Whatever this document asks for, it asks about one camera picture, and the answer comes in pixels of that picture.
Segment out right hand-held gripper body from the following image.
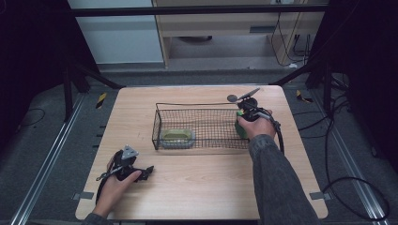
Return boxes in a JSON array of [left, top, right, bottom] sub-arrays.
[[226, 87, 271, 123]]

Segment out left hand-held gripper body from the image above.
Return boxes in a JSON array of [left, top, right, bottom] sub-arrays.
[[108, 143, 140, 182]]

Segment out green bottle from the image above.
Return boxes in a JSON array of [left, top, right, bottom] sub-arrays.
[[235, 110, 250, 141]]

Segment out black wire mesh basket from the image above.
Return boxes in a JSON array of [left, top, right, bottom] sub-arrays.
[[151, 102, 252, 151]]

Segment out person's right hand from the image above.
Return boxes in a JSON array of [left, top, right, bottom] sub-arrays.
[[237, 109, 278, 141]]

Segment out person's left hand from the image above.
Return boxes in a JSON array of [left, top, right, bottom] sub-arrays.
[[92, 157, 143, 218]]

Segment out yellow and black tape strip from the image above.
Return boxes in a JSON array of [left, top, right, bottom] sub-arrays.
[[295, 89, 314, 104], [95, 92, 108, 110]]

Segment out grey tape patch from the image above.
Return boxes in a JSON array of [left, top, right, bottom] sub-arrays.
[[309, 190, 332, 202], [71, 190, 95, 202]]

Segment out black metal stand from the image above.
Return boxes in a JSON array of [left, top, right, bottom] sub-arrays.
[[61, 57, 127, 124], [268, 57, 334, 113]]

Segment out light wooden desk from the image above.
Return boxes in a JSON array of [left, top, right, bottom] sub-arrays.
[[152, 0, 330, 68]]

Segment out white cabinet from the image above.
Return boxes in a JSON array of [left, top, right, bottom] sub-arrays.
[[67, 0, 166, 66]]

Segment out black curtain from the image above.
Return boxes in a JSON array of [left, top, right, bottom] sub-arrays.
[[0, 0, 100, 154], [308, 0, 398, 174]]

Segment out left hand-held gripper cable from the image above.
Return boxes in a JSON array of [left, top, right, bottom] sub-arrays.
[[95, 166, 124, 204]]

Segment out hand-held gripper cable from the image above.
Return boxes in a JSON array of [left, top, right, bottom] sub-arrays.
[[258, 111, 285, 156], [95, 166, 124, 204]]

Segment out right hand-held gripper cable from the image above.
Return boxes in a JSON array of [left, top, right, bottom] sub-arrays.
[[258, 111, 285, 156]]

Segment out black cables under desk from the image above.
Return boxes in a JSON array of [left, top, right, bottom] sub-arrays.
[[269, 11, 313, 68]]

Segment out aluminium floor rail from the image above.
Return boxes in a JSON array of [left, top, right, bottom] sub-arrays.
[[8, 93, 86, 225], [312, 89, 392, 225]]

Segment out thin black floor cable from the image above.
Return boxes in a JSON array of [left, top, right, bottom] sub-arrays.
[[17, 107, 47, 128]]

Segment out black looped floor cable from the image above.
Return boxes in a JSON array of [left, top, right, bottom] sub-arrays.
[[294, 73, 391, 221]]

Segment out black horizontal frame bar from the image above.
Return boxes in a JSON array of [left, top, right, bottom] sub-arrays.
[[69, 4, 329, 18]]

